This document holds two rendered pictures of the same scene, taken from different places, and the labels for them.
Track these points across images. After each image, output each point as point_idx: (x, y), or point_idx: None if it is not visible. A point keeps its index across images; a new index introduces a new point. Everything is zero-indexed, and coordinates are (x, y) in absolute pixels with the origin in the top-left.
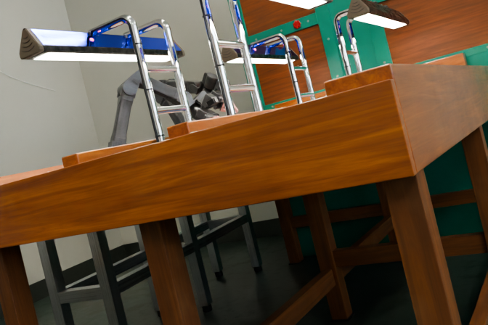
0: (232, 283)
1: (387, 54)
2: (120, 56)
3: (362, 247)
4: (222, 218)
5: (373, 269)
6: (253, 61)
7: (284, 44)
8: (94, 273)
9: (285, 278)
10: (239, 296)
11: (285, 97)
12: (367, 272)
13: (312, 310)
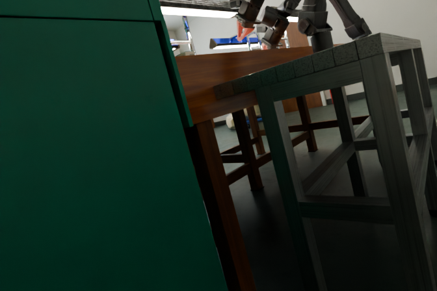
0: (364, 271)
1: None
2: (295, 20)
3: (234, 153)
4: (346, 196)
5: None
6: (209, 13)
7: (187, 21)
8: (429, 113)
9: (276, 251)
10: (334, 227)
11: None
12: None
13: (269, 196)
